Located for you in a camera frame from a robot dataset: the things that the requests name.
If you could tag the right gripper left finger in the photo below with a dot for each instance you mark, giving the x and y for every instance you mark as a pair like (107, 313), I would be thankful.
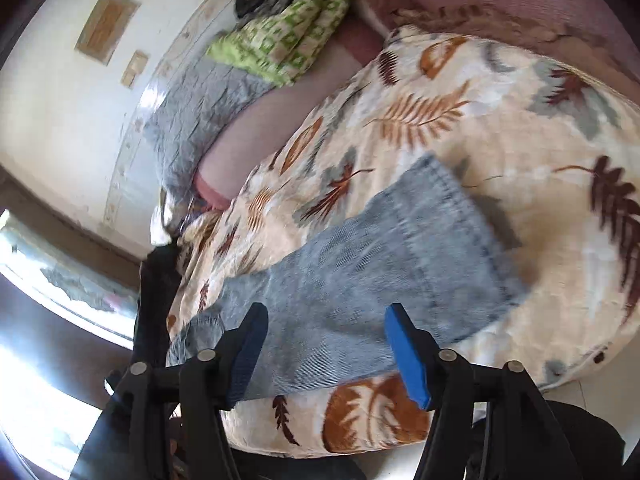
(239, 350)

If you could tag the cream cloth bundle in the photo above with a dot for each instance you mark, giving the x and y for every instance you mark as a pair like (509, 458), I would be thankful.
(160, 223)

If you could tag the black jacket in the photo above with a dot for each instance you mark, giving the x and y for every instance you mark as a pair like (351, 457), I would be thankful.
(159, 282)

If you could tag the beige wall switch plate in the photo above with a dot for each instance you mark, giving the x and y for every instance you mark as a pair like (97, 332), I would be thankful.
(134, 69)

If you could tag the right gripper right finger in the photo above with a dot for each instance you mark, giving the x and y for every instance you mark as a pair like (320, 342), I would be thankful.
(415, 352)

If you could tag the leaf pattern fleece blanket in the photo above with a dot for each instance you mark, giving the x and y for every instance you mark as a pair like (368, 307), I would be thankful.
(493, 192)

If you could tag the green patterned folded blanket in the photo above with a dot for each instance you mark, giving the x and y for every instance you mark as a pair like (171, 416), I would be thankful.
(281, 47)

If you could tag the grey quilted pillow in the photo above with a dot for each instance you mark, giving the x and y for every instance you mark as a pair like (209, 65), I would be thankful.
(197, 108)

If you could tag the grey denim pants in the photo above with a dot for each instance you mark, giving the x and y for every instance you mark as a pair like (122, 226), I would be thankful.
(421, 243)

